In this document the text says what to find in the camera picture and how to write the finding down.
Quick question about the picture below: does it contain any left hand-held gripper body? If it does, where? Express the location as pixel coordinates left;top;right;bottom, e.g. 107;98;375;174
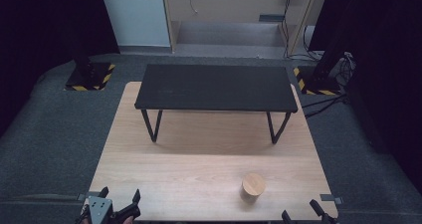
75;195;134;224

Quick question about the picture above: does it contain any round wooden block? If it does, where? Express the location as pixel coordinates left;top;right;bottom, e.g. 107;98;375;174
240;172;267;204

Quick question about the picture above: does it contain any black low shelf rack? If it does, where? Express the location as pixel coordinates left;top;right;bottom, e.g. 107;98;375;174
133;63;299;145

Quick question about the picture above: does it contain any grey tape strip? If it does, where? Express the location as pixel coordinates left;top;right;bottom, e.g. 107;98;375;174
319;193;344;206
76;191;102;202

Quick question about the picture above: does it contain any black stand with striped base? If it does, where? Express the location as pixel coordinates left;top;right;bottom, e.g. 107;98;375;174
293;24;347;97
64;34;116;93

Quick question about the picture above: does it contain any dark curtain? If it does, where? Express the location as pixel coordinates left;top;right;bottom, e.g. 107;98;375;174
0;0;121;138
308;0;422;195

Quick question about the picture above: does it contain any white cabinet panel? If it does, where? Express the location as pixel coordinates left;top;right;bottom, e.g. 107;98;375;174
98;0;172;48

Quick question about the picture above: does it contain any wooden shelf unit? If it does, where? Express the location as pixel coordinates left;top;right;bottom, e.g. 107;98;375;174
160;0;321;59

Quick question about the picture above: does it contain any black floor cable bundle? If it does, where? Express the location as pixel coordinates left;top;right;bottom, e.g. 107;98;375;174
300;51;357;120

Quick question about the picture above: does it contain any black power cable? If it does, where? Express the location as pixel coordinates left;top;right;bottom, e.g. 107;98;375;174
280;0;293;59

